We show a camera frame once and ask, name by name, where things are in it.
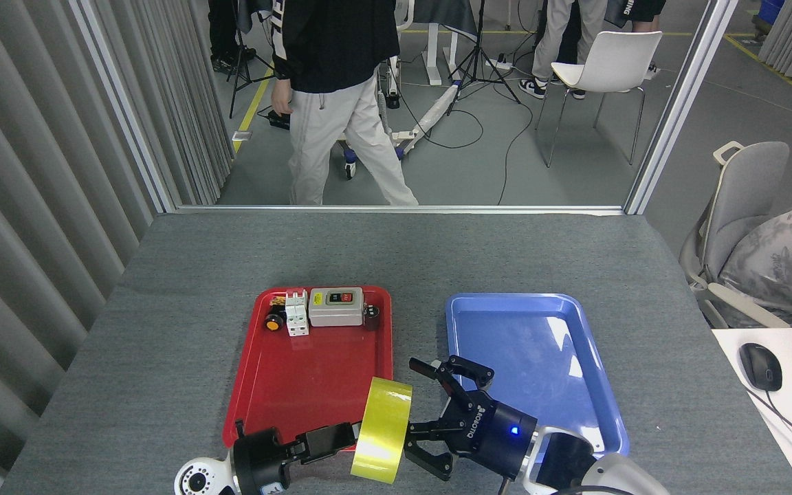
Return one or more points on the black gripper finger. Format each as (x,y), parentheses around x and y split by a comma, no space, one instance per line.
(331,436)
(471,371)
(423,436)

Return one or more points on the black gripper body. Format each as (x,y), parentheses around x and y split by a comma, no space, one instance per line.
(489,433)
(262,460)

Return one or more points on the yellow tape roll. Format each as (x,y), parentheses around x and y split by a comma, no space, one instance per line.
(382,433)

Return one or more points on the red plastic tray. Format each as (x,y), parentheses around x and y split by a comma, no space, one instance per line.
(313,371)

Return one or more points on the blue plastic tray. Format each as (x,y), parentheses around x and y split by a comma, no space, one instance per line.
(540,344)

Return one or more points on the dark red cylinder knob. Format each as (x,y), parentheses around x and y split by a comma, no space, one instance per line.
(371,317)

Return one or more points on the white circuit breaker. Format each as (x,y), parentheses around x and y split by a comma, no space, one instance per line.
(297,316)

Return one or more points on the yellow black push button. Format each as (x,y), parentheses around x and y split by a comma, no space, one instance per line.
(273,323)

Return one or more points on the small yellow red part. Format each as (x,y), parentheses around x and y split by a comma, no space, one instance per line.
(276,302)

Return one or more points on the white stand on wheels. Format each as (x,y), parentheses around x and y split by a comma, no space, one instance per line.
(430,117)

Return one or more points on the black computer mouse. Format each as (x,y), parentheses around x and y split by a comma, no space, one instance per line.
(760,368)

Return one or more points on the white desk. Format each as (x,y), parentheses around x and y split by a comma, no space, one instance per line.
(791,364)

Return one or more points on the black power adapter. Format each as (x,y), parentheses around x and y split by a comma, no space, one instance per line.
(278,124)

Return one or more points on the grey office chair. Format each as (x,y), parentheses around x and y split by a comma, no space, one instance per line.
(746,192)

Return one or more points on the black tripod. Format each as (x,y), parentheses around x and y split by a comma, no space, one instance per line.
(480,41)
(232,96)

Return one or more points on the person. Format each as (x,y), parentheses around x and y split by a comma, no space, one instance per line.
(561,34)
(334,69)
(224,27)
(636,10)

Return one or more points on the grey camouflage cushion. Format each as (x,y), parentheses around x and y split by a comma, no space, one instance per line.
(788,261)

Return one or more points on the white plastic chair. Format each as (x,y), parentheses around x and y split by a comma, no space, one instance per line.
(612,62)

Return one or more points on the table with black cloth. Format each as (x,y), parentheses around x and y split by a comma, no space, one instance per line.
(444,10)

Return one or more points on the blue bin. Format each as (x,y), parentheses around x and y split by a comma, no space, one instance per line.
(771,10)

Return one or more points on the grey push button switch box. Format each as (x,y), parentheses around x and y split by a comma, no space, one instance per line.
(334,313)

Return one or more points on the silver rail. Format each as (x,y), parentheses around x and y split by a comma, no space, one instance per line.
(506,209)

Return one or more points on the silver post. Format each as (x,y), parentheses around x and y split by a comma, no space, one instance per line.
(681,103)

